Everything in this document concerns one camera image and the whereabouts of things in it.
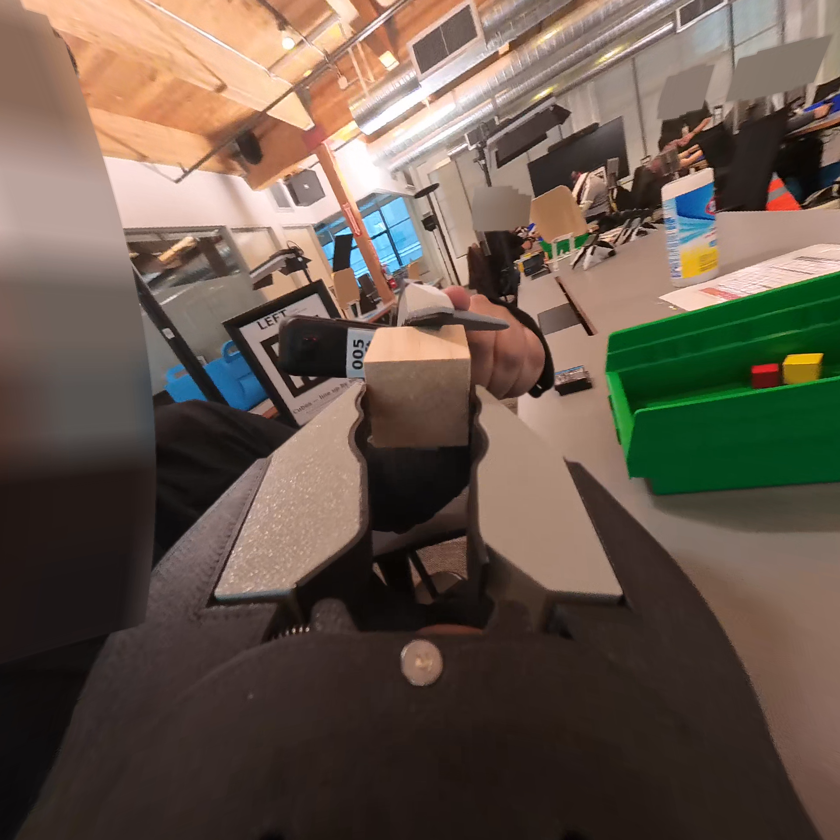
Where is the green plastic bin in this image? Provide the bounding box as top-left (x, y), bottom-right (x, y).
top-left (605, 270), bottom-right (840, 496)

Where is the black wall speaker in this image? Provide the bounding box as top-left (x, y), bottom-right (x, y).
top-left (285, 169), bottom-right (327, 207)

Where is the silver ventilation duct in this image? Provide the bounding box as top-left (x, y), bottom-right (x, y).
top-left (348, 0), bottom-right (840, 173)

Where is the black monitor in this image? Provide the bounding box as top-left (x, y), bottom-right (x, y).
top-left (528, 117), bottom-right (631, 198)

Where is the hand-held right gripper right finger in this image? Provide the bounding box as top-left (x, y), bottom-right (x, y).
top-left (466, 384), bottom-right (624, 605)

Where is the large wooden cube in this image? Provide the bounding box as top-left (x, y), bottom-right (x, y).
top-left (364, 326), bottom-right (475, 449)

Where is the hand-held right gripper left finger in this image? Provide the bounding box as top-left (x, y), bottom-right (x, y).
top-left (213, 381), bottom-right (375, 605)

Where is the person's left forearm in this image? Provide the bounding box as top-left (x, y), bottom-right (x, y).
top-left (154, 399), bottom-right (473, 534)

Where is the white wipes canister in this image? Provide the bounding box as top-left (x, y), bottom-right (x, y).
top-left (661, 167), bottom-right (719, 288)

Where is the black office chair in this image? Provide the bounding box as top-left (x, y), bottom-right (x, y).
top-left (374, 541), bottom-right (490, 605)

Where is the blue plastic crate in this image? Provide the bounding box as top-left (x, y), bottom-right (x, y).
top-left (164, 341), bottom-right (263, 404)

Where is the ceiling air vent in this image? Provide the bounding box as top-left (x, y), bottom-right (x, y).
top-left (407, 0), bottom-right (488, 80)

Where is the printed paper sheet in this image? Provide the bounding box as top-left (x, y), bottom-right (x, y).
top-left (659, 244), bottom-right (840, 312)

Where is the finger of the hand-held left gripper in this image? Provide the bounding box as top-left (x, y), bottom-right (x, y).
top-left (407, 311), bottom-right (510, 333)
top-left (394, 281), bottom-right (455, 329)

